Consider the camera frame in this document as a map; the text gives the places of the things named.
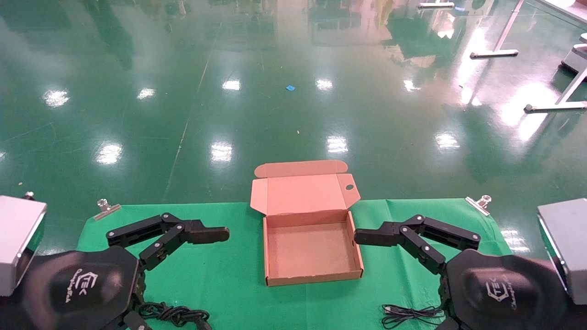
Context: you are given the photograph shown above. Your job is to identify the open brown cardboard box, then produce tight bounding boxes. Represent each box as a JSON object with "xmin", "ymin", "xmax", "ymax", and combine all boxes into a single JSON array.
[{"xmin": 250, "ymin": 159, "xmax": 364, "ymax": 287}]

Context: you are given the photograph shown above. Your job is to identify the metal binder clip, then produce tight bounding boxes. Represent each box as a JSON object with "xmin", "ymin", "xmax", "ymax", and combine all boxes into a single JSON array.
[
  {"xmin": 465, "ymin": 195, "xmax": 492, "ymax": 216},
  {"xmin": 94, "ymin": 199, "xmax": 122, "ymax": 221}
]

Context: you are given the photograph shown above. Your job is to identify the grey machine base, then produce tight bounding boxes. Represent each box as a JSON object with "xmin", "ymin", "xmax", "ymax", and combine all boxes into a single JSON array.
[{"xmin": 560, "ymin": 33, "xmax": 587, "ymax": 76}]

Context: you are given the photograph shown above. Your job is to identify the white table top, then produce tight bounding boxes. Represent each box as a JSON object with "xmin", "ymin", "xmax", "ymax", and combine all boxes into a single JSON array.
[{"xmin": 534, "ymin": 0, "xmax": 587, "ymax": 23}]

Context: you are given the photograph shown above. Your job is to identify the white table leg frame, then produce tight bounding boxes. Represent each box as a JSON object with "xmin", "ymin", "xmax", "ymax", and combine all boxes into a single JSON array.
[
  {"xmin": 470, "ymin": 0, "xmax": 526, "ymax": 59},
  {"xmin": 524, "ymin": 69, "xmax": 587, "ymax": 113}
]

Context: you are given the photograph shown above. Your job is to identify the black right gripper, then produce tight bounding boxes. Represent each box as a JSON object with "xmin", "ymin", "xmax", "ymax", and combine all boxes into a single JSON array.
[{"xmin": 354, "ymin": 214, "xmax": 569, "ymax": 330}]

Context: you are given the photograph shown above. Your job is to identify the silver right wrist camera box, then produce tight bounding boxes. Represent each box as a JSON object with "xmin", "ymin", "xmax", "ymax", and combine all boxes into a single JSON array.
[{"xmin": 537, "ymin": 198, "xmax": 587, "ymax": 305}]

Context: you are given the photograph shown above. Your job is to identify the thick black power cable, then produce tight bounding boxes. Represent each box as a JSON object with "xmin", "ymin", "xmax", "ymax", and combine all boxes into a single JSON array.
[{"xmin": 138, "ymin": 302, "xmax": 212, "ymax": 330}]

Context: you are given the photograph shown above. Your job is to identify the black wired computer mouse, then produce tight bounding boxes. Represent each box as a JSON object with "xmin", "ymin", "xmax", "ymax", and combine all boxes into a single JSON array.
[{"xmin": 382, "ymin": 304, "xmax": 446, "ymax": 329}]

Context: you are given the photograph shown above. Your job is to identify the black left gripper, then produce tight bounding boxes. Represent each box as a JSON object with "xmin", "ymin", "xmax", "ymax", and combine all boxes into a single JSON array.
[{"xmin": 21, "ymin": 212, "xmax": 230, "ymax": 330}]

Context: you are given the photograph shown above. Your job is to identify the green table cloth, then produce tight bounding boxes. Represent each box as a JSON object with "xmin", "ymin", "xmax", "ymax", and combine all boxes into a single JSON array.
[{"xmin": 77, "ymin": 198, "xmax": 514, "ymax": 330}]

